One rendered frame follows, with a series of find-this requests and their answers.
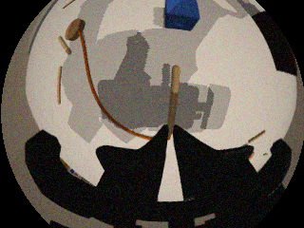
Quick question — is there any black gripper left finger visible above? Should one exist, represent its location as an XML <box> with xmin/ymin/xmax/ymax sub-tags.
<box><xmin>95</xmin><ymin>124</ymin><xmax>168</xmax><ymax>194</ymax></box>

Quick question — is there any round brown wooden button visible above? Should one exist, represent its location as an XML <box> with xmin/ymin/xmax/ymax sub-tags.
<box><xmin>65</xmin><ymin>19</ymin><xmax>85</xmax><ymax>41</ymax></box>

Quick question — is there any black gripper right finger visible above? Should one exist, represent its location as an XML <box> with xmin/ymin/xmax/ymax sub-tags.
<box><xmin>172</xmin><ymin>124</ymin><xmax>255</xmax><ymax>200</ymax></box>

